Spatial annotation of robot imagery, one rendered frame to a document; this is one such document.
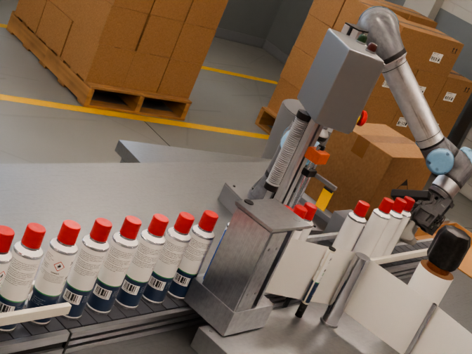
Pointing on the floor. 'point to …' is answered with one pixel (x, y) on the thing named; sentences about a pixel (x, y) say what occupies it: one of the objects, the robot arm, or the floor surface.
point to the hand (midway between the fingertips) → (392, 240)
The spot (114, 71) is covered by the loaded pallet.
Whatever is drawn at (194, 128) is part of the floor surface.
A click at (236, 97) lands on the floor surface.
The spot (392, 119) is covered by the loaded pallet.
